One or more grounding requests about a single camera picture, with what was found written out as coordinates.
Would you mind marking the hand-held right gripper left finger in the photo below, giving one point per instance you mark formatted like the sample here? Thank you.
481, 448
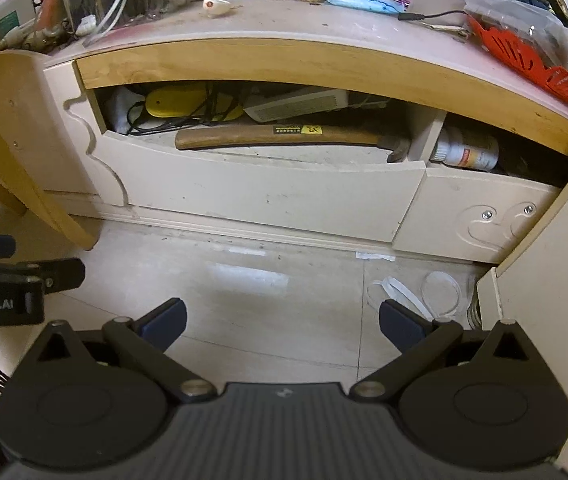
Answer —
169, 317

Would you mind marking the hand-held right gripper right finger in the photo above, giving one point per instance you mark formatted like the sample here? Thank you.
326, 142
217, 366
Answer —
399, 325

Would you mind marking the white oval plastic piece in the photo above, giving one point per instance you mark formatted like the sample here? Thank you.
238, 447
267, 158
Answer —
220, 7

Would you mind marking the small white drawer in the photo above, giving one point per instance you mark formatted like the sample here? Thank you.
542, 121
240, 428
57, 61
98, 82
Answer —
479, 215

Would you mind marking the wooden chair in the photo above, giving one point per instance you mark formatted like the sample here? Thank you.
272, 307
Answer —
9, 135

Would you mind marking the white plastic bag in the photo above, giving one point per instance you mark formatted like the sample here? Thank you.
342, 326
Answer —
119, 110

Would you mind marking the white pill bottle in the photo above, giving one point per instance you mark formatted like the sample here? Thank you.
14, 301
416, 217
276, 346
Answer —
466, 152

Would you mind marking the yellow plastic device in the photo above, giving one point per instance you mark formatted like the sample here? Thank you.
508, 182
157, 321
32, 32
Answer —
174, 102

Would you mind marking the white flat box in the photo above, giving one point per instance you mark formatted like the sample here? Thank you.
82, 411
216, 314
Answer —
296, 105

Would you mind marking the orange slotted plastic scoop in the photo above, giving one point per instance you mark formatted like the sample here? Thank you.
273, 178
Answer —
529, 60

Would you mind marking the blue face mask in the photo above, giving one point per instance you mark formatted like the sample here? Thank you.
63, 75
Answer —
364, 2

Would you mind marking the clear plastic bag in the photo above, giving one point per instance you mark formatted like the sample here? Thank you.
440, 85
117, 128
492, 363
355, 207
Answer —
514, 20

